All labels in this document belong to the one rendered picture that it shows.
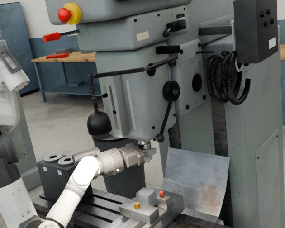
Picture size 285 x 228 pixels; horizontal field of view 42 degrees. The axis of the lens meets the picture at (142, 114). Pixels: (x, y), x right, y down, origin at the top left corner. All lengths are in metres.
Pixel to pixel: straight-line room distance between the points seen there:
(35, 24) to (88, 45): 7.44
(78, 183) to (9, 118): 0.30
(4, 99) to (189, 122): 0.83
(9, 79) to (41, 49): 7.52
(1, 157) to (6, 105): 0.18
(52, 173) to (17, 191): 0.67
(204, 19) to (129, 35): 0.46
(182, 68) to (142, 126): 0.26
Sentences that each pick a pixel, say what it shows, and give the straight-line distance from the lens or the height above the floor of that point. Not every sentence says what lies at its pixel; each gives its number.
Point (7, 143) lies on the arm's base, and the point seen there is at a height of 1.44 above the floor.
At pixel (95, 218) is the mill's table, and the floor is 0.91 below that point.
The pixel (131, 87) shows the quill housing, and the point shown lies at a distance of 1.19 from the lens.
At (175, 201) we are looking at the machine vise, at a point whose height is 0.98.
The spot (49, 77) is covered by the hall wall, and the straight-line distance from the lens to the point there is 8.71.
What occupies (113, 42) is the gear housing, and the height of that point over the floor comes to 1.66.
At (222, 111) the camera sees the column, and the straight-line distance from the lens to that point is 1.58.
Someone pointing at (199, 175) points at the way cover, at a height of 0.97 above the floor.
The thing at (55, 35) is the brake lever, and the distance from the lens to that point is 1.17.
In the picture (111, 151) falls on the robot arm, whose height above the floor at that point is 1.28.
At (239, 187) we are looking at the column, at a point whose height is 0.92.
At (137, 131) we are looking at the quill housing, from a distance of 1.24.
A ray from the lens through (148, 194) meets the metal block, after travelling 1.45.
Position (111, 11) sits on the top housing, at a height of 1.75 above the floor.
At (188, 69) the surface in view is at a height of 1.50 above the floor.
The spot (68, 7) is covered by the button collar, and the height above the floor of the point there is 1.78.
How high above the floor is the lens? 1.78
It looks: 18 degrees down
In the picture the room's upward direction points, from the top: 8 degrees counter-clockwise
